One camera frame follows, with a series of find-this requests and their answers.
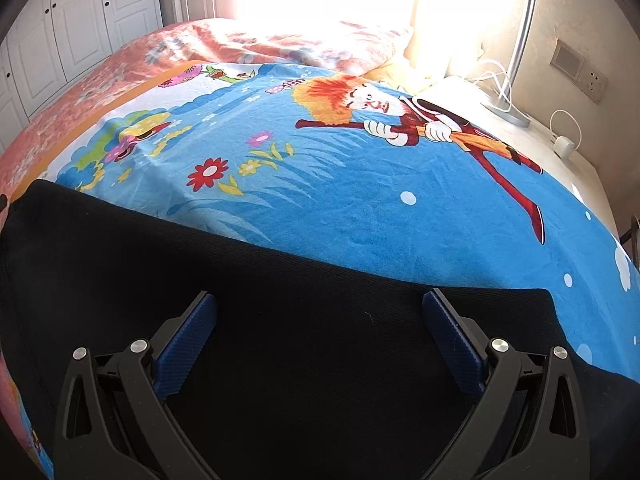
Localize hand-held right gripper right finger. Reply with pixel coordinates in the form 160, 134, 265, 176
421, 287, 591, 480

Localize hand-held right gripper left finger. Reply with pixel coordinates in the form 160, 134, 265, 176
52, 290, 218, 480

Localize black pants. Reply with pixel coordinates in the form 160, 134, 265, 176
0, 178, 640, 480

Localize blue printed blanket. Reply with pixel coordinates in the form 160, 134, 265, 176
0, 60, 640, 466

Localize white power adapter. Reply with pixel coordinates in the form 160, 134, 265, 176
549, 109, 584, 159

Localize silver arc lamp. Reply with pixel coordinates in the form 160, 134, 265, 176
481, 0, 541, 129

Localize pink floral bed sheet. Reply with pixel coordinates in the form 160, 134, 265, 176
0, 20, 251, 196

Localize yellow pillow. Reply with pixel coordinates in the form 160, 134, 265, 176
365, 57, 446, 93

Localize pink floral pillow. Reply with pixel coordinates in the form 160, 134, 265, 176
200, 17, 416, 77

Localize white wardrobe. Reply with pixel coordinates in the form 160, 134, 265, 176
0, 0, 163, 156

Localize white cable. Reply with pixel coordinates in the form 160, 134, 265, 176
465, 57, 517, 114

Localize wall socket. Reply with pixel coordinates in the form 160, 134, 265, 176
579, 67, 609, 106

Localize grey wall switch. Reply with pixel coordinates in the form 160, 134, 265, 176
550, 40, 584, 82

